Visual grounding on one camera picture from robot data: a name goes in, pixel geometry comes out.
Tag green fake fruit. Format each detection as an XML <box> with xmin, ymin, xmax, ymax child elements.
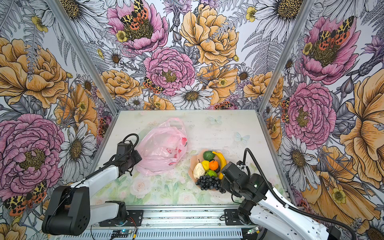
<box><xmin>205</xmin><ymin>170</ymin><xmax>218</xmax><ymax>178</ymax></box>

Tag orange fake fruit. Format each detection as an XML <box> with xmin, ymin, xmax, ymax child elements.
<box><xmin>209</xmin><ymin>160</ymin><xmax>219</xmax><ymax>171</ymax></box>

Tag dark fake grapes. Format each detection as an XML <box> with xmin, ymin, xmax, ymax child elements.
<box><xmin>196</xmin><ymin>176</ymin><xmax>226</xmax><ymax>194</ymax></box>

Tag right black corrugated cable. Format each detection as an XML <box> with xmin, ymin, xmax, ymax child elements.
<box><xmin>242</xmin><ymin>147</ymin><xmax>358</xmax><ymax>240</ymax></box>

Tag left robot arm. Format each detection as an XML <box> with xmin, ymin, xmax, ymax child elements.
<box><xmin>42</xmin><ymin>141</ymin><xmax>142</xmax><ymax>236</ymax></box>

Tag black corrugated cable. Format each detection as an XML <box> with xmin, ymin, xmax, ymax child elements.
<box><xmin>41</xmin><ymin>133</ymin><xmax>140</xmax><ymax>229</ymax></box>
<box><xmin>242</xmin><ymin>147</ymin><xmax>358</xmax><ymax>240</ymax></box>

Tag white perforated cable duct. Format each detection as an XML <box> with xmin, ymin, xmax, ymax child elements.
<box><xmin>54</xmin><ymin>228</ymin><xmax>243</xmax><ymax>240</ymax></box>

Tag yellow fake lemon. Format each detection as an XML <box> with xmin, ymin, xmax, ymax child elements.
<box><xmin>202</xmin><ymin>160</ymin><xmax>210</xmax><ymax>172</ymax></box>

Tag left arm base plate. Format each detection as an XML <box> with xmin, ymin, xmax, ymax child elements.
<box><xmin>99</xmin><ymin>210</ymin><xmax>144</xmax><ymax>227</ymax></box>

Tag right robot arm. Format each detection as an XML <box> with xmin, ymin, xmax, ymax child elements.
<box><xmin>221</xmin><ymin>163</ymin><xmax>341</xmax><ymax>240</ymax></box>

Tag left black corrugated cable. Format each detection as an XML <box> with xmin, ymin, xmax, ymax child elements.
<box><xmin>41</xmin><ymin>133</ymin><xmax>140</xmax><ymax>229</ymax></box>

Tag aluminium front rail frame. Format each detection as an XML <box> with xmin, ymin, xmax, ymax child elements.
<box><xmin>52</xmin><ymin>205</ymin><xmax>316</xmax><ymax>240</ymax></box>

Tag beige fake fruit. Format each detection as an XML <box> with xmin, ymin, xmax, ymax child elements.
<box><xmin>193</xmin><ymin>163</ymin><xmax>206</xmax><ymax>180</ymax></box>

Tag pink scalloped bowl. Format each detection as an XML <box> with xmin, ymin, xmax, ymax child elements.
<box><xmin>189</xmin><ymin>150</ymin><xmax>228</xmax><ymax>194</ymax></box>

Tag aluminium corner post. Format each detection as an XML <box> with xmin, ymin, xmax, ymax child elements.
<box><xmin>258</xmin><ymin>0</ymin><xmax>315</xmax><ymax>114</ymax></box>
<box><xmin>47</xmin><ymin>1</ymin><xmax>120</xmax><ymax>116</ymax></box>

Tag right aluminium corner post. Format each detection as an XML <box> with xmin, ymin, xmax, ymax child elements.
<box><xmin>258</xmin><ymin>0</ymin><xmax>315</xmax><ymax>114</ymax></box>

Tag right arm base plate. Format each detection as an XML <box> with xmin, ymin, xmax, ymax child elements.
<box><xmin>221</xmin><ymin>209</ymin><xmax>261</xmax><ymax>227</ymax></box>

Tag left aluminium corner post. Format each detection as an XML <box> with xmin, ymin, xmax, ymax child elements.
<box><xmin>47</xmin><ymin>1</ymin><xmax>120</xmax><ymax>116</ymax></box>

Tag yellow fake banana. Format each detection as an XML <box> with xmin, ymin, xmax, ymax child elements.
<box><xmin>213</xmin><ymin>151</ymin><xmax>227</xmax><ymax>180</ymax></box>

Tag green circuit board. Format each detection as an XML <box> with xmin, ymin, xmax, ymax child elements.
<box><xmin>111</xmin><ymin>229</ymin><xmax>132</xmax><ymax>238</ymax></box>

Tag pink plastic bag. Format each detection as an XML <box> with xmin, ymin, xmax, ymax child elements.
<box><xmin>136</xmin><ymin>118</ymin><xmax>188</xmax><ymax>176</ymax></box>

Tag small green fake lime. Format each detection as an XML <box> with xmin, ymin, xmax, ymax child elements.
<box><xmin>203</xmin><ymin>151</ymin><xmax>216</xmax><ymax>162</ymax></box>

